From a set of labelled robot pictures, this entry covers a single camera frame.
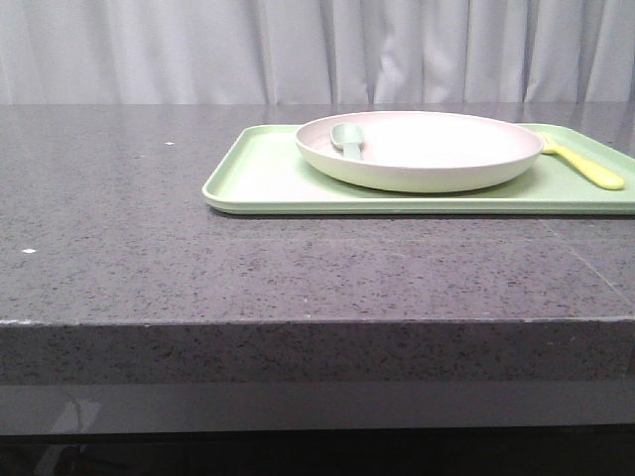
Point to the beige round plate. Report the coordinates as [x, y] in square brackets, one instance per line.
[422, 151]

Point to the yellow plastic fork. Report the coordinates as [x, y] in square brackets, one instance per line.
[592, 171]

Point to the light green serving tray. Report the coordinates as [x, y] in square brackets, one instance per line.
[264, 173]

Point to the sage green spoon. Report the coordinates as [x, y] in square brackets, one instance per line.
[348, 138]

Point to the white pleated curtain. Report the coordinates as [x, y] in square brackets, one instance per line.
[316, 52]

